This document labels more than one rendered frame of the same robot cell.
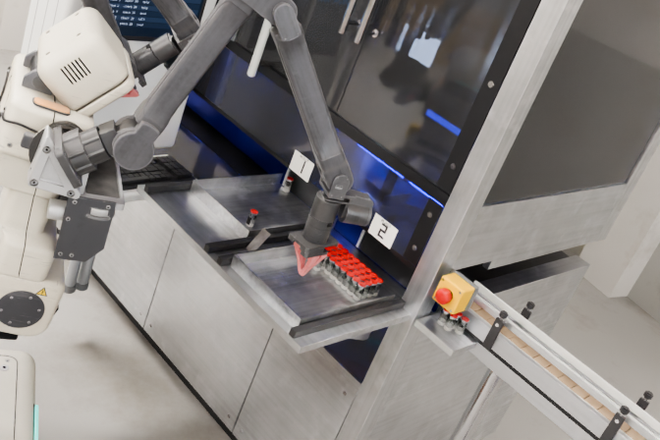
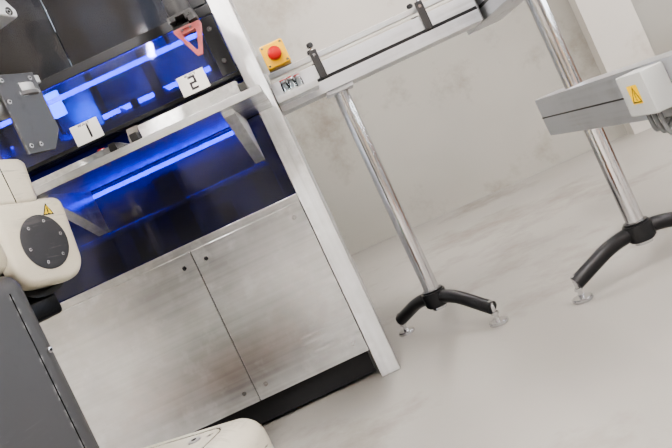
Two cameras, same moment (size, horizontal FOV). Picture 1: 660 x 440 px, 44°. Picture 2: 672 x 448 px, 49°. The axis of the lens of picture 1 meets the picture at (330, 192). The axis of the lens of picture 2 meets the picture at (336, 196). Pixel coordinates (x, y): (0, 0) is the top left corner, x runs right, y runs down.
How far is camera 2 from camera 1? 1.62 m
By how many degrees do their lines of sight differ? 42
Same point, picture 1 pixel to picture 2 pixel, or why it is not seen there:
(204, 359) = (175, 393)
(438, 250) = (239, 40)
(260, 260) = not seen: hidden behind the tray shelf
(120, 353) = not seen: outside the picture
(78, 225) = (21, 107)
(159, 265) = not seen: hidden behind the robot
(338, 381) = (281, 218)
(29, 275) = (23, 194)
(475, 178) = not seen: outside the picture
